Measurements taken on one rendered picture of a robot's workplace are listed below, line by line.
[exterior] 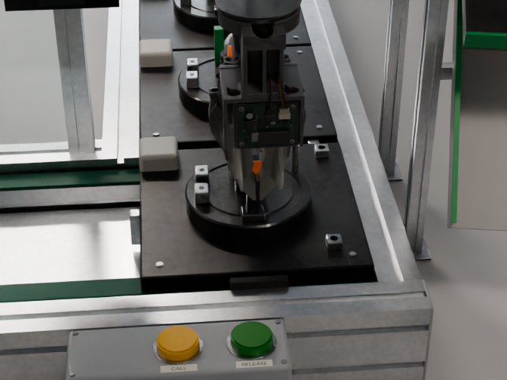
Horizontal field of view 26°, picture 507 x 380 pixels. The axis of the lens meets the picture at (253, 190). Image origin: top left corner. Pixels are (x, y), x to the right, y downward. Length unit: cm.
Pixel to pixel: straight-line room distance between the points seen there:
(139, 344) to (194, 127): 38
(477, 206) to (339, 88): 37
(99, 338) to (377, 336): 28
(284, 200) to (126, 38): 50
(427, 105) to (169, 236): 32
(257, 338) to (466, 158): 31
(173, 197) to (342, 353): 26
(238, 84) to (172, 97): 46
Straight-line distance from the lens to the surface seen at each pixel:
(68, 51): 127
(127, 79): 149
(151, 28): 160
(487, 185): 118
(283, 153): 105
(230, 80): 97
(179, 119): 137
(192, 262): 114
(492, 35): 107
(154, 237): 117
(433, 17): 117
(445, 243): 136
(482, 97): 120
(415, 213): 130
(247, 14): 92
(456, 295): 129
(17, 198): 132
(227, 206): 118
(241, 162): 102
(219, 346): 105
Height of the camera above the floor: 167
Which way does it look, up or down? 35 degrees down
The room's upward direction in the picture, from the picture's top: straight up
